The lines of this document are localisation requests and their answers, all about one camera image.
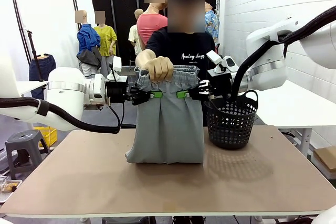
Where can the black green-tipped left gripper finger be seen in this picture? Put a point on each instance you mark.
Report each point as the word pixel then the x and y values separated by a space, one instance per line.
pixel 137 89
pixel 155 95

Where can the mannequin in floral shirt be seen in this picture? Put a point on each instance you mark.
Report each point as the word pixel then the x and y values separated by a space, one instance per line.
pixel 211 22

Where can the grey shorts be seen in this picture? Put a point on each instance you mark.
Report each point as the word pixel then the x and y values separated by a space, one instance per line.
pixel 168 129

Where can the yellow plastic crate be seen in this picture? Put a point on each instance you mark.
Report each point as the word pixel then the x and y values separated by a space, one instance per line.
pixel 51 133

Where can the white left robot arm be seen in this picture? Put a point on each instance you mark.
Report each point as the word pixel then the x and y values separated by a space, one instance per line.
pixel 65 90

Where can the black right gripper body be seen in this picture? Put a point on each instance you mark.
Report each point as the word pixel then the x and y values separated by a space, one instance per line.
pixel 220 85

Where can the person's right hand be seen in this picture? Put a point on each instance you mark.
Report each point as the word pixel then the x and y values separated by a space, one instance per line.
pixel 160 69

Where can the small white side table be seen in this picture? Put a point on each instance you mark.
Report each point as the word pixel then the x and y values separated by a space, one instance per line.
pixel 29 86

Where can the mannequin in cream shirt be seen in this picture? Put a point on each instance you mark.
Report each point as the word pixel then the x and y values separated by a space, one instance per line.
pixel 134 35

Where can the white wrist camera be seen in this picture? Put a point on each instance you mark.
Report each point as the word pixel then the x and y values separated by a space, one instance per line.
pixel 214 57
pixel 117 64

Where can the brown cardboard box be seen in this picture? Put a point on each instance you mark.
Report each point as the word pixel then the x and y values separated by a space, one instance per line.
pixel 326 157

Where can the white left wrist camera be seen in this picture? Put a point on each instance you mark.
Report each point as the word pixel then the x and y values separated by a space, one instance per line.
pixel 117 64

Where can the white tray with brown items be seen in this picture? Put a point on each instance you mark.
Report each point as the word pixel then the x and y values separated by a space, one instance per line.
pixel 9 188

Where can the black seat behind table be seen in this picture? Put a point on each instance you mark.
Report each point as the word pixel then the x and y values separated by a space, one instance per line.
pixel 129 125

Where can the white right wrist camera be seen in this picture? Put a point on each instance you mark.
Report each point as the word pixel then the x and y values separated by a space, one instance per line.
pixel 214 57

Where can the mannequin in pink top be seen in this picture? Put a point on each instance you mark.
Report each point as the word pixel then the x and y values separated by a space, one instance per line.
pixel 151 27

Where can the black perforated plastic basket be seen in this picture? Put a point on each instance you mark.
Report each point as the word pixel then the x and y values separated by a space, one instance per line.
pixel 231 127

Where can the black folding partition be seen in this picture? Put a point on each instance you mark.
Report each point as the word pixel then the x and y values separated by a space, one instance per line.
pixel 120 3

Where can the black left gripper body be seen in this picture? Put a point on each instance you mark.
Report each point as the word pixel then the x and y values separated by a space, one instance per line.
pixel 116 93

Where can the black tripod by jeans mannequin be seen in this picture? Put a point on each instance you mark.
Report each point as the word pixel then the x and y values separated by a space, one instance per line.
pixel 32 48

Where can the mannequin in blue shirt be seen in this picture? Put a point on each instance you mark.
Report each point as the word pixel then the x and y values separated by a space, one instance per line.
pixel 88 40

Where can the black green-tipped right gripper finger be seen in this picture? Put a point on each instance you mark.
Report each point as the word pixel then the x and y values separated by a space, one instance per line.
pixel 182 95
pixel 204 84

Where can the wide white backdrop screen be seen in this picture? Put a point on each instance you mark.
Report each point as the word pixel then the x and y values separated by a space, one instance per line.
pixel 44 19

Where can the grey plastic stool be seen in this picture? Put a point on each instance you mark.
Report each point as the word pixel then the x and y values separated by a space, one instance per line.
pixel 25 138

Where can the half mannequin in blue jeans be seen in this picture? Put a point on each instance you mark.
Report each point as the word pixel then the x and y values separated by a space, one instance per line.
pixel 43 72

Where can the person in black T-shirt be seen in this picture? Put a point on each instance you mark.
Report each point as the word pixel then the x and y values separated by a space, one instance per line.
pixel 183 45

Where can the mannequin in yellow shirt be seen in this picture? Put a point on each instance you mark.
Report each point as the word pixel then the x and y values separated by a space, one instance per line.
pixel 107 40

